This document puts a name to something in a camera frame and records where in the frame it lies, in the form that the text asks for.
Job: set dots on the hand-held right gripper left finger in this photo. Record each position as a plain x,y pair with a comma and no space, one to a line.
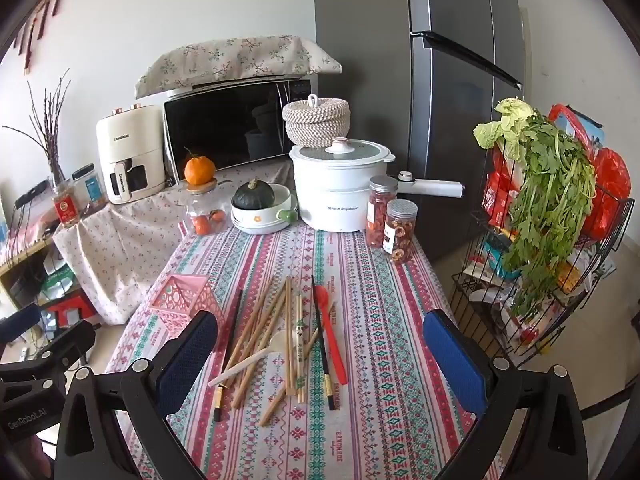
187,360

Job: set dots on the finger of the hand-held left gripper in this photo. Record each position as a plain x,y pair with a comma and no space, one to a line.
20,321
72,342

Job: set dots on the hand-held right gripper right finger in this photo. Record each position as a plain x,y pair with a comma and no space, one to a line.
457,365

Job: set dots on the pink plastic utensil holder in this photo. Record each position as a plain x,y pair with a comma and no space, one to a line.
180,292

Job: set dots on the white plastic spoon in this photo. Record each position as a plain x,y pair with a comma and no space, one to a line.
275,344

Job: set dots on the pile of wooden chopsticks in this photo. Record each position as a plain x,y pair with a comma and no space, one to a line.
288,320

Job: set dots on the panda printed chopstick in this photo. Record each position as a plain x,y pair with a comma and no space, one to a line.
302,360
298,332

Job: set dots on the red plastic spoon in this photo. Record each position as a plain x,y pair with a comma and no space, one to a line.
332,335

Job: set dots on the red box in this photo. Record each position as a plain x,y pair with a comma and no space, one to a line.
65,305

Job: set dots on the wooden shelf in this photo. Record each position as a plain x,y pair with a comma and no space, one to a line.
25,255

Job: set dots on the striped patterned tablecloth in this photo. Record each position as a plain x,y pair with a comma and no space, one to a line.
380,310

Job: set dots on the small floral cabinet cloth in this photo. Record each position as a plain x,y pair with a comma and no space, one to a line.
125,250

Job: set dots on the blue white packet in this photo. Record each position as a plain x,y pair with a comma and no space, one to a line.
500,260

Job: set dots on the red label bottle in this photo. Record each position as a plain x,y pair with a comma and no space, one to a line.
65,210

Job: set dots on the jar of dried fruit rings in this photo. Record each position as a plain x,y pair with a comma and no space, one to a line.
402,240

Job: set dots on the small red tomato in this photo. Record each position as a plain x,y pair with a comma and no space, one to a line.
202,224
218,216

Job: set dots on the blue label jar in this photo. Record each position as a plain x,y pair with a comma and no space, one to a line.
90,190

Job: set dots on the white plate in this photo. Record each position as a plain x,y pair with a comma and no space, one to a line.
260,230

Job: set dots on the glass jar with wooden lid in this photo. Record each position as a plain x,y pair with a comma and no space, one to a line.
200,205

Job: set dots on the jar of red dried fruit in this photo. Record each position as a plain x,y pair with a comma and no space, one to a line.
377,215

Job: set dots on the red snack packet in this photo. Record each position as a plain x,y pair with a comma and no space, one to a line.
495,195

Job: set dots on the dark green kabocha squash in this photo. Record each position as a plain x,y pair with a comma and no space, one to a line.
252,195

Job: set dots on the dried branches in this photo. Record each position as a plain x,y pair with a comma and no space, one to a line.
50,145

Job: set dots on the orange mandarin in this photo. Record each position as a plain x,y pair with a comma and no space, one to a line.
200,170

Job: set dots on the green leafy celery bunch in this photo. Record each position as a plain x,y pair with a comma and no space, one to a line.
550,185

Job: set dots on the cream air fryer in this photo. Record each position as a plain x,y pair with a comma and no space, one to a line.
127,135

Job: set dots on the white electric pot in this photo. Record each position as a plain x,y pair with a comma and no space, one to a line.
325,195

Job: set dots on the glass pot lid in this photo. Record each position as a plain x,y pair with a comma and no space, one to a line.
360,150

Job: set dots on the black microwave oven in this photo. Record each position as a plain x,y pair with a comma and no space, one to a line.
225,125

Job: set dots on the red plastic bag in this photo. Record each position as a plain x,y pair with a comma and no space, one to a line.
610,175

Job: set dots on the napa cabbage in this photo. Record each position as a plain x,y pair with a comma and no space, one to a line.
507,115

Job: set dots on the woven lidded basket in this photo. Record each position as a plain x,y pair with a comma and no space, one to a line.
315,120

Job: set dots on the grey refrigerator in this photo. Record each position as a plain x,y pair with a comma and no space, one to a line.
375,85

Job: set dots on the floral microwave cover cloth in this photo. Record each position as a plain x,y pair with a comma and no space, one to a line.
235,60

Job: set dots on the black curved metal frame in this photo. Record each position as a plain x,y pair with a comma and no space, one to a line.
615,391

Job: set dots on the red wall hanging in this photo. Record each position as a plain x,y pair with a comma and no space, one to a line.
37,30

